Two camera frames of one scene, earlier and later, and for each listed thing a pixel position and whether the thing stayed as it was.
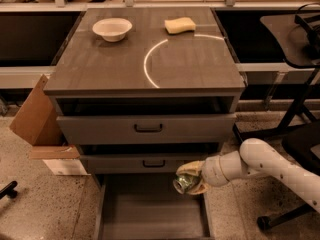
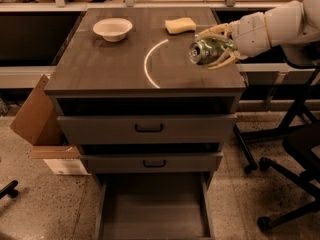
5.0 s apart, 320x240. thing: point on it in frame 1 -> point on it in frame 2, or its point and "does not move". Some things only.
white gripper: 212,172 -> 250,34
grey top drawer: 146,120 does not move
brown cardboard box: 38,122 does not move
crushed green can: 183,182 -> 207,50
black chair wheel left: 9,190 does not move
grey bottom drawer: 146,206 does not move
